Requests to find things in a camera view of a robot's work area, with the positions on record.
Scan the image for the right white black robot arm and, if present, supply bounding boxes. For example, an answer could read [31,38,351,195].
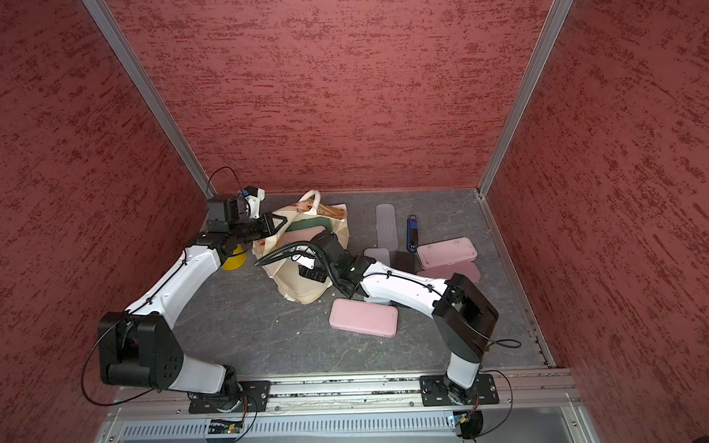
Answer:
[293,243,498,405]

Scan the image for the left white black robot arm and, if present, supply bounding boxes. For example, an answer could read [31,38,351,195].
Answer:
[94,186,287,413]

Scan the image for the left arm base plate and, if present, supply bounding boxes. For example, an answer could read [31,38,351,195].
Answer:
[188,380,272,416]

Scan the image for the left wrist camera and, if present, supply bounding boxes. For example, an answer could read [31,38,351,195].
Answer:
[242,186,266,219]

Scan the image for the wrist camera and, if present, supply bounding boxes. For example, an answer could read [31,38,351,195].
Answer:
[242,186,266,219]
[291,253,317,269]

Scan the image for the printed canvas tote bag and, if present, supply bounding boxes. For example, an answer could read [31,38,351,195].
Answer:
[252,190,349,304]

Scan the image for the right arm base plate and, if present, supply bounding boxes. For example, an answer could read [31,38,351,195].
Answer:
[420,374,499,407]

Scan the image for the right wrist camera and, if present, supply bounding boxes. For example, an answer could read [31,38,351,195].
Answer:
[291,253,317,269]

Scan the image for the pink pencil case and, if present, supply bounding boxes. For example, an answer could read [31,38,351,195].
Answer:
[278,226,325,247]
[416,237,478,270]
[418,262,482,284]
[329,299,399,338]

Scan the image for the aluminium mounting rail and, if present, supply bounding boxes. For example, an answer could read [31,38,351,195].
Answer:
[104,365,581,423]

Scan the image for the dark green pencil case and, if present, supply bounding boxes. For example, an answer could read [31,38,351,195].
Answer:
[288,216,332,231]

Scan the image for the white pencil case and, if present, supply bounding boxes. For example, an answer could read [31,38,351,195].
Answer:
[363,248,391,267]

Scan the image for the yellow pen cup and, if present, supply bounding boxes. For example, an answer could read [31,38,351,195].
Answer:
[221,245,247,271]

